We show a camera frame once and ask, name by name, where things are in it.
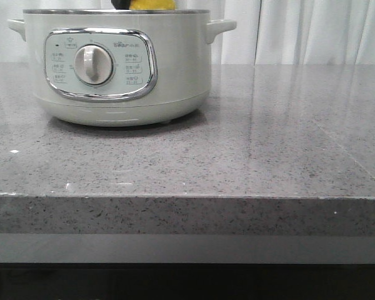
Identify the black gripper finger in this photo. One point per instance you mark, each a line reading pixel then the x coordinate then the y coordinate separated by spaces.
pixel 121 4

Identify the yellow corn cob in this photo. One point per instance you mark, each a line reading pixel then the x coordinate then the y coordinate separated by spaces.
pixel 152 5

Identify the pale green electric cooking pot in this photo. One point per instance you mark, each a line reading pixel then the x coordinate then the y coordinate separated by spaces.
pixel 113 68

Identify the white curtain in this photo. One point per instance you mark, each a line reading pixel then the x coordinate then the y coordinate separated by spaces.
pixel 293 32

